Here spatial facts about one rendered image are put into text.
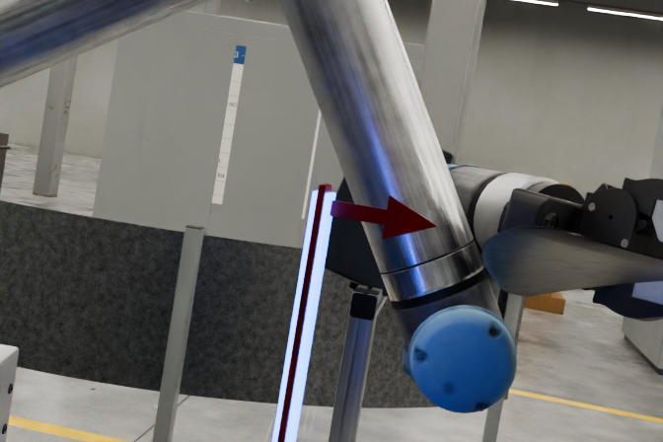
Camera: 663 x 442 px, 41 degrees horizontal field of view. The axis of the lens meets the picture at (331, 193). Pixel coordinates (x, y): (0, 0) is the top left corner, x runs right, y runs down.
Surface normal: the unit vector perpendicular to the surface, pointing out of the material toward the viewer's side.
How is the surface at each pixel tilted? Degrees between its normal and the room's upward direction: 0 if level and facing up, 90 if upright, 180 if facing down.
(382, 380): 90
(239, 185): 90
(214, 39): 90
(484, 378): 90
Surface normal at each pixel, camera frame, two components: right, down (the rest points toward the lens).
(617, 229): -0.84, -0.22
